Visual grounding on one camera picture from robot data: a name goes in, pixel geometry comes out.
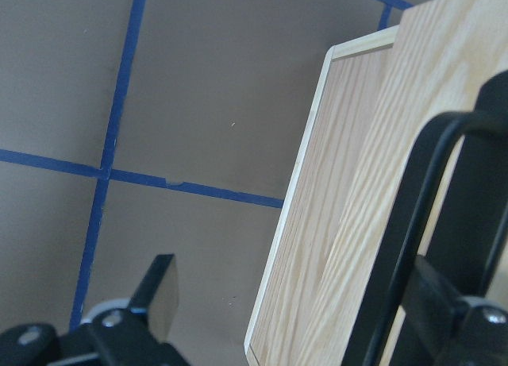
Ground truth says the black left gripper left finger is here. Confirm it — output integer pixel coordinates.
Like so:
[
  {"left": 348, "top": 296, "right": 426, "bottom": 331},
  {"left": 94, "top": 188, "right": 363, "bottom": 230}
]
[{"left": 127, "top": 254, "right": 179, "bottom": 342}]

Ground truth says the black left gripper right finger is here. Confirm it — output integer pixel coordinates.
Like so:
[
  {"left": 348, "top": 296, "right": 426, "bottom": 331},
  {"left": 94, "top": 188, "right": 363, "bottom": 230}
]
[{"left": 408, "top": 255, "right": 475, "bottom": 342}]

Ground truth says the light wooden drawer cabinet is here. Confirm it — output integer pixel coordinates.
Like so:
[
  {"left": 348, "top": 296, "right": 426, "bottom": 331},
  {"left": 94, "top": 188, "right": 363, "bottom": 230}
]
[{"left": 296, "top": 0, "right": 507, "bottom": 365}]

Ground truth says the wooden drawer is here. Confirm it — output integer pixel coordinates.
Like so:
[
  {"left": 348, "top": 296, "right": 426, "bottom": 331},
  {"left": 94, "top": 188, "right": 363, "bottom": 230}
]
[
  {"left": 244, "top": 27, "right": 398, "bottom": 365},
  {"left": 273, "top": 0, "right": 508, "bottom": 366}
]

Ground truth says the black drawer handle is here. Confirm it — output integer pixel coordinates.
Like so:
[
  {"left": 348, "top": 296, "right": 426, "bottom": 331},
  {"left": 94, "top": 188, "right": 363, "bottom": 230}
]
[{"left": 343, "top": 72, "right": 507, "bottom": 365}]

